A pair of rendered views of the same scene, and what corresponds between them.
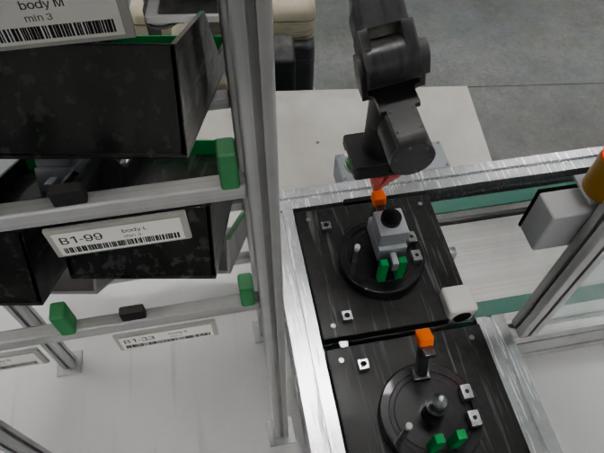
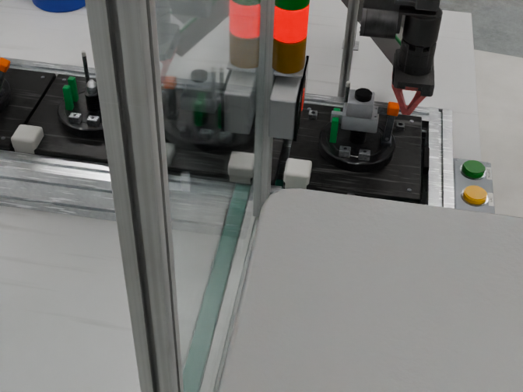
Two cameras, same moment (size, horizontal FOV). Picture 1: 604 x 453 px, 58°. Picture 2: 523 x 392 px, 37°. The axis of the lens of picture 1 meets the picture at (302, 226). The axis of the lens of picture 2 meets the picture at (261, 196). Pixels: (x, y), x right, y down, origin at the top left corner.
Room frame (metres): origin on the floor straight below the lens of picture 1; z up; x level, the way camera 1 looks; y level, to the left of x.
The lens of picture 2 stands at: (0.67, -1.24, 1.88)
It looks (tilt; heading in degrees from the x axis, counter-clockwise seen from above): 43 degrees down; 109
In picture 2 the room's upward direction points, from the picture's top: 2 degrees clockwise
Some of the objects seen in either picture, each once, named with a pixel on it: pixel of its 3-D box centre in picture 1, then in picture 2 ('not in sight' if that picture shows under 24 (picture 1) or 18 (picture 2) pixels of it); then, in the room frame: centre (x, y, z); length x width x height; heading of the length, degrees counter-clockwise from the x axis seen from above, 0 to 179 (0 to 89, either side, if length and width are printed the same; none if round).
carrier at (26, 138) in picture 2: not in sight; (93, 97); (-0.02, -0.23, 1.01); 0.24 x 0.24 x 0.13; 11
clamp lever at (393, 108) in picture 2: (377, 213); (385, 120); (0.51, -0.12, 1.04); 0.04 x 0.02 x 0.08; 11
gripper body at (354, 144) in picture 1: (384, 137); (415, 57); (0.55, -0.11, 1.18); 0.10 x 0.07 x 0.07; 102
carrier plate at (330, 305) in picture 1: (378, 262); (356, 151); (0.47, -0.13, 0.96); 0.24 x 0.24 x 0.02; 11
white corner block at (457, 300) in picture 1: (457, 304); (296, 175); (0.39, -0.24, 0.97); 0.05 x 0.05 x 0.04; 11
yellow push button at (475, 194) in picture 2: not in sight; (474, 196); (0.70, -0.17, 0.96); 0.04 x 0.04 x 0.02
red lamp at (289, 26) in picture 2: not in sight; (289, 18); (0.39, -0.34, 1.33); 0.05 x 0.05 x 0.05
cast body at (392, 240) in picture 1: (390, 235); (356, 107); (0.46, -0.13, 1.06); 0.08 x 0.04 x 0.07; 11
